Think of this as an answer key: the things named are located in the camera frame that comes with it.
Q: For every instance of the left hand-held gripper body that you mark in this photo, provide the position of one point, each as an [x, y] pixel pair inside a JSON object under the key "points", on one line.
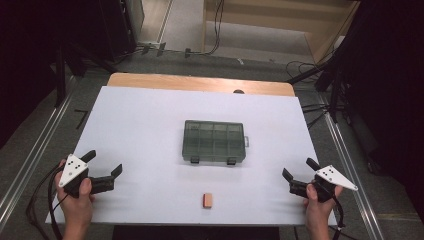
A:
{"points": [[71, 170]]}

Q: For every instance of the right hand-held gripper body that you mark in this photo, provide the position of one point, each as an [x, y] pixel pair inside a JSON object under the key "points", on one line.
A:
{"points": [[328, 181]]}

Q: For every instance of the clear grey compartment box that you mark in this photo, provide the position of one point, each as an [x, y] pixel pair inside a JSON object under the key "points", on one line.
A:
{"points": [[213, 141]]}

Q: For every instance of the small wooden block red edge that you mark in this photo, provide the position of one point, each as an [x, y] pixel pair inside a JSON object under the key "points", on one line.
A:
{"points": [[207, 201]]}

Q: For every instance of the person's right hand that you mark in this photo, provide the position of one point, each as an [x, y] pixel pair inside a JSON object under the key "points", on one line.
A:
{"points": [[318, 210]]}

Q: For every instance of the person's left hand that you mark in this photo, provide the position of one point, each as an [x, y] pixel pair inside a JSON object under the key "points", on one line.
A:
{"points": [[76, 206]]}

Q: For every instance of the white board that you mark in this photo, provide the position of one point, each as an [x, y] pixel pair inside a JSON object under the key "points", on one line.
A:
{"points": [[150, 116]]}

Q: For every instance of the black tripod stand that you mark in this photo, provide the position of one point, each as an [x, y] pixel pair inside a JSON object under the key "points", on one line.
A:
{"points": [[333, 86]]}

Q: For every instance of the black metal stand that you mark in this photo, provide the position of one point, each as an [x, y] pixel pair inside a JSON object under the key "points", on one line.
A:
{"points": [[60, 76]]}

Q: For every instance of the dark round knob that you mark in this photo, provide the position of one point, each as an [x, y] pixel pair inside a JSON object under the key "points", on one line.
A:
{"points": [[238, 91]]}

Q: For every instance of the wooden table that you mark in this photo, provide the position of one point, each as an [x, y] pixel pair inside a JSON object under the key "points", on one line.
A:
{"points": [[186, 82]]}

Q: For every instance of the power strip with plugs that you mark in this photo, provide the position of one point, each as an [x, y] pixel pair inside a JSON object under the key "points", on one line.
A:
{"points": [[153, 46]]}

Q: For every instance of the dark cabinet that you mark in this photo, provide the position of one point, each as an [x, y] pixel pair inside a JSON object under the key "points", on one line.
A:
{"points": [[120, 26]]}

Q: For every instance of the light wooden shelf unit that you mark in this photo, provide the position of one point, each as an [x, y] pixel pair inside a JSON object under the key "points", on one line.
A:
{"points": [[266, 20]]}

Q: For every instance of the metal floor rail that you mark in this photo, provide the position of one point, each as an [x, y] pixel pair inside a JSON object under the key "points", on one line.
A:
{"points": [[30, 173], [353, 173]]}

